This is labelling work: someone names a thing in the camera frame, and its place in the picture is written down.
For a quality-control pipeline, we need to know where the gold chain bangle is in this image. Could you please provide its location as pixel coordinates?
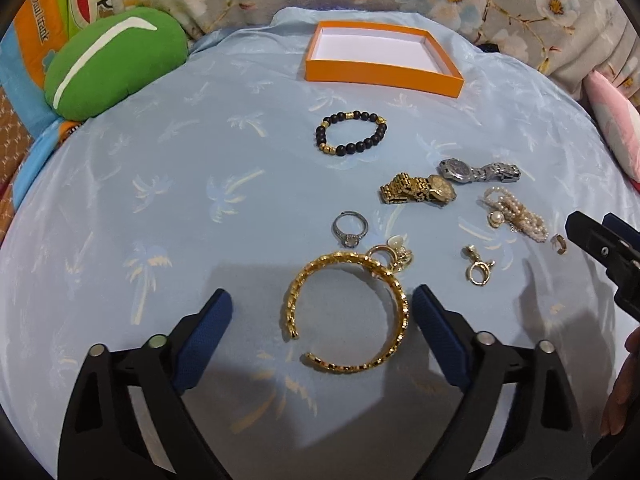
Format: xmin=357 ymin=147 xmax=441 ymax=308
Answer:
xmin=281 ymin=250 xmax=410 ymax=375

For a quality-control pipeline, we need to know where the pink pillow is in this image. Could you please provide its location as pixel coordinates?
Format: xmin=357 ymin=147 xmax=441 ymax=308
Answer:
xmin=584 ymin=72 xmax=639 ymax=186

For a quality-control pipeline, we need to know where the light blue palm cloth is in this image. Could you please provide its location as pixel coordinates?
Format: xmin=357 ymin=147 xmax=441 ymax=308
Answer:
xmin=1 ymin=9 xmax=639 ymax=479

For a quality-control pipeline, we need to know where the gold pearl earring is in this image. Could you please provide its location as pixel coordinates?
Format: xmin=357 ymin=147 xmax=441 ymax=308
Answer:
xmin=366 ymin=235 xmax=413 ymax=273

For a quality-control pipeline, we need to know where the gold ring earring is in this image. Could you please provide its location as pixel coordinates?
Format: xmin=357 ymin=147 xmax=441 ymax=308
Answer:
xmin=463 ymin=245 xmax=496 ymax=287

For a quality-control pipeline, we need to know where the pearl bracelet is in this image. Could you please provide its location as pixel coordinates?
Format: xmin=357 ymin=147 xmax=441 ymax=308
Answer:
xmin=482 ymin=185 xmax=550 ymax=244

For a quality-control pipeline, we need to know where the orange shallow box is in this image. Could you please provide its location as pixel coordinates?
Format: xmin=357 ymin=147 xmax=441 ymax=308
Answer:
xmin=305 ymin=21 xmax=464 ymax=99

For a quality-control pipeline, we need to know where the gold hoop earring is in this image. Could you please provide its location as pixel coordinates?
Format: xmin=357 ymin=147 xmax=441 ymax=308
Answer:
xmin=550 ymin=233 xmax=567 ymax=255

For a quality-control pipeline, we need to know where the silver ring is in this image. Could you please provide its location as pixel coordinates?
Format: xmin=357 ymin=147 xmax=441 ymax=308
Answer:
xmin=333 ymin=210 xmax=371 ymax=248

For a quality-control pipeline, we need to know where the person's right hand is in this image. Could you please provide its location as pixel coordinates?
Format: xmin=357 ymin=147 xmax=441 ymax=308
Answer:
xmin=600 ymin=327 xmax=640 ymax=437

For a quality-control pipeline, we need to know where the black and gold bead bracelet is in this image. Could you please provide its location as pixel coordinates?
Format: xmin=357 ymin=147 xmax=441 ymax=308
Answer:
xmin=314 ymin=109 xmax=388 ymax=156

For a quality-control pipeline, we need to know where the cartoon monkey pillow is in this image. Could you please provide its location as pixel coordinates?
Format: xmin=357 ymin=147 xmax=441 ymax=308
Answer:
xmin=1 ymin=0 xmax=114 ymax=212

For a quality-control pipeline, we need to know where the green plush pillow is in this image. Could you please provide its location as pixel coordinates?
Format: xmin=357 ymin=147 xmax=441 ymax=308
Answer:
xmin=43 ymin=6 xmax=189 ymax=122

